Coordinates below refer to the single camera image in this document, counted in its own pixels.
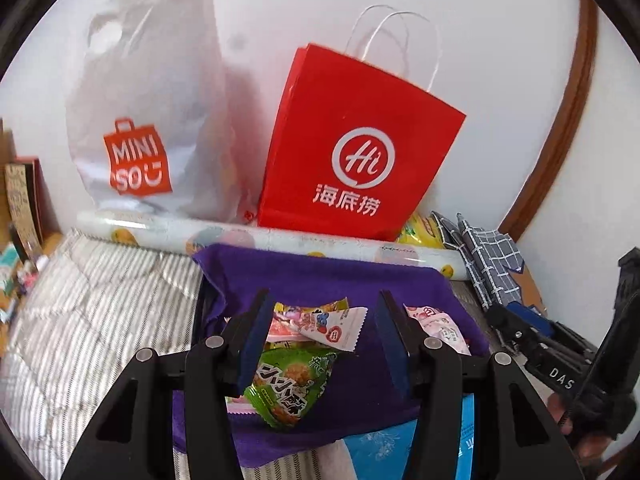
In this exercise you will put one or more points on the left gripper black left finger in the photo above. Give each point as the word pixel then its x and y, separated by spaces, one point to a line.
pixel 130 434

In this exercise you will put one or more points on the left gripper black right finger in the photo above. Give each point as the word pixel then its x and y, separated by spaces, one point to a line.
pixel 515 436

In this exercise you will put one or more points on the strawberry print snack packet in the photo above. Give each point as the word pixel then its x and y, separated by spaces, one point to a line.
pixel 440 325

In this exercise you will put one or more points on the green snack packet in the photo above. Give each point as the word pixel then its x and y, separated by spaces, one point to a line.
pixel 288 382

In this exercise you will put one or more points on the yellow triangular snack packet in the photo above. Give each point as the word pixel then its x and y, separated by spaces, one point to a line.
pixel 285 311

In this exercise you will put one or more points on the white pink triangular packet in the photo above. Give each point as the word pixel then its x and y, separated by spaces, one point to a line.
pixel 339 330

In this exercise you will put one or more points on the blue tissue pack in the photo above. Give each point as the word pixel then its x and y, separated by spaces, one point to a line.
pixel 384 454

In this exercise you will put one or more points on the grey checked star cloth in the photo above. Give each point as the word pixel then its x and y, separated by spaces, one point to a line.
pixel 496 268

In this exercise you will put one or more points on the striped bed quilt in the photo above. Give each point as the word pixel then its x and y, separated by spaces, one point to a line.
pixel 94 305

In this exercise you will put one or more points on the purple towel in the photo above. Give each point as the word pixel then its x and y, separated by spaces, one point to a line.
pixel 359 396

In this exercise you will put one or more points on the yellow chips bag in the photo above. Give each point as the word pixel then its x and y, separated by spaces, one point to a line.
pixel 421 231

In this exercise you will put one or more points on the wooden bedside table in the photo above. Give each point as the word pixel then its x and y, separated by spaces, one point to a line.
pixel 22 283

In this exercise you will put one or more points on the rolled fruit-print wrapping paper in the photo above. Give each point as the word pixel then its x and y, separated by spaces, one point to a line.
pixel 188 236

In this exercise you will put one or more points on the patterned book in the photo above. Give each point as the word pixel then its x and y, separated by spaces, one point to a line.
pixel 23 190

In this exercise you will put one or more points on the red Haidilao paper bag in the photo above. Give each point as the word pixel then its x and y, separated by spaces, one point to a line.
pixel 354 148

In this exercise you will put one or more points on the white Miniso plastic bag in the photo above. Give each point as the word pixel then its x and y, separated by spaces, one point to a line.
pixel 147 115

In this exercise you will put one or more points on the brown wooden door frame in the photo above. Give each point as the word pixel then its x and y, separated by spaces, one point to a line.
pixel 564 127

